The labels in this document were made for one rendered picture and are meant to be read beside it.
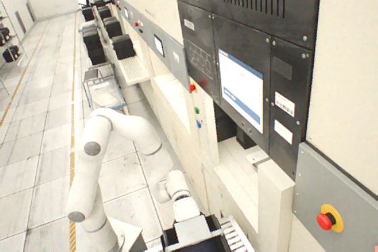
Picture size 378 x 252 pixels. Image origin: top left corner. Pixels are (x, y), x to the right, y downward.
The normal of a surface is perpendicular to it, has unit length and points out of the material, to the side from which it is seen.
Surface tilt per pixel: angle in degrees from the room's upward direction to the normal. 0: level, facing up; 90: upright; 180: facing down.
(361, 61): 90
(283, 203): 90
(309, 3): 90
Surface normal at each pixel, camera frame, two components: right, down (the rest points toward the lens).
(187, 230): -0.14, -0.84
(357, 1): -0.93, 0.30
